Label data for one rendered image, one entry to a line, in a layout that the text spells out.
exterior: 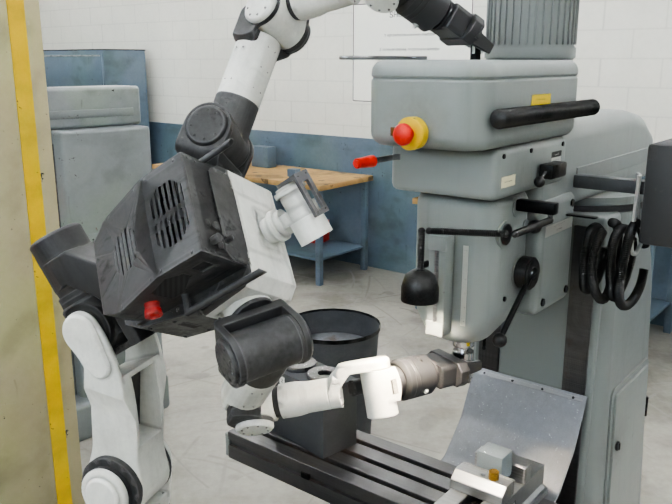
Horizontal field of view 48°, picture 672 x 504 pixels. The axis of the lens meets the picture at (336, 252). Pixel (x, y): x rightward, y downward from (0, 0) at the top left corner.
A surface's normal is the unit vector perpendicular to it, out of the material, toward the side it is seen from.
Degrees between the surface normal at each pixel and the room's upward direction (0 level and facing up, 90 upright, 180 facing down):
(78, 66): 90
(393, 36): 90
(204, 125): 61
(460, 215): 90
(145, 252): 74
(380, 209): 90
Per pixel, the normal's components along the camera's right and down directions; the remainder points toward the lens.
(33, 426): 0.78, 0.15
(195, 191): 0.83, -0.43
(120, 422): -0.34, 0.23
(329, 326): 0.11, 0.18
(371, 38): -0.62, 0.19
